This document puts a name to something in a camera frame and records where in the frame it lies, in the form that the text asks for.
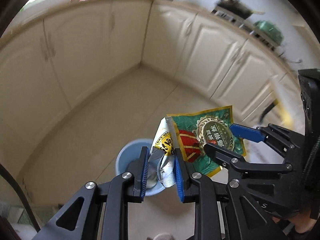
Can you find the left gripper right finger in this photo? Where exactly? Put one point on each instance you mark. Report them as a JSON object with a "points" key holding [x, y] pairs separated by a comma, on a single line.
{"points": [[222, 211]]}

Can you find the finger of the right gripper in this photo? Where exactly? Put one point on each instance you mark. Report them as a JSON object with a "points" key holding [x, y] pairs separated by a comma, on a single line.
{"points": [[247, 133], [237, 162]]}

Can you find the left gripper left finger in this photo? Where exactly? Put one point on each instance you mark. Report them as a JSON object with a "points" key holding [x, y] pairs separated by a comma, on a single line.
{"points": [[101, 211]]}

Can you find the green snack wrapper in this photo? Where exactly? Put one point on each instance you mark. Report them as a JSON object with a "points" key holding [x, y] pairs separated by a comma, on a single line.
{"points": [[194, 130]]}

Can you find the white yellow snack packet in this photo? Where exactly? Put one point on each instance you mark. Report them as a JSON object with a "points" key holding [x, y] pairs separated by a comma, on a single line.
{"points": [[162, 152]]}

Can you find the light blue trash bin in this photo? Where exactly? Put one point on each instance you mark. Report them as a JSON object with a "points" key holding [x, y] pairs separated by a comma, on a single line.
{"points": [[131, 152]]}

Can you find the white slipper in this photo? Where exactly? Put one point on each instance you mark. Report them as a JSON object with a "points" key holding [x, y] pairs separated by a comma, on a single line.
{"points": [[164, 236]]}

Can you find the black gas stove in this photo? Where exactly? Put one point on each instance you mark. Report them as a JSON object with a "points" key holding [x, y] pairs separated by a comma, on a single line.
{"points": [[243, 24]]}

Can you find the black wok with lid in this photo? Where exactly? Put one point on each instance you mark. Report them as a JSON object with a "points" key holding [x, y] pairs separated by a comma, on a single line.
{"points": [[238, 8]]}

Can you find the lower cream base cabinets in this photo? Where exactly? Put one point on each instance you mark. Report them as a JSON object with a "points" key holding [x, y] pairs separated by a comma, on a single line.
{"points": [[55, 61]]}

